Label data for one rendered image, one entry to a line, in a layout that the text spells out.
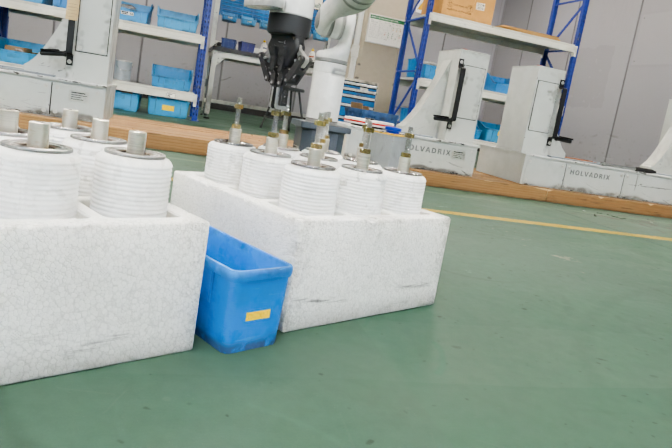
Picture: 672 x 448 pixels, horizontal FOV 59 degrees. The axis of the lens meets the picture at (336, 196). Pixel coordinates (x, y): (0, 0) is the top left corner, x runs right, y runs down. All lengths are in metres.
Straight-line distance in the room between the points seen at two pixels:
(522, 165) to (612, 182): 0.67
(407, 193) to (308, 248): 0.28
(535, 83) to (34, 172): 3.37
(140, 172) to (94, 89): 2.37
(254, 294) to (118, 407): 0.23
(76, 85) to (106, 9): 0.40
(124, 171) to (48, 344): 0.21
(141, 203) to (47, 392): 0.23
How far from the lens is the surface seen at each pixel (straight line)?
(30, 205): 0.73
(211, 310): 0.85
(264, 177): 1.03
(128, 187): 0.76
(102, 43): 3.18
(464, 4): 6.56
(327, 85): 1.66
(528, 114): 3.82
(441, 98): 3.62
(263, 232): 0.95
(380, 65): 7.68
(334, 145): 1.66
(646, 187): 4.35
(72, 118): 1.01
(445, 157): 3.49
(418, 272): 1.14
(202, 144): 3.05
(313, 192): 0.94
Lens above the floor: 0.35
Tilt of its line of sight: 9 degrees down
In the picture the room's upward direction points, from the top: 10 degrees clockwise
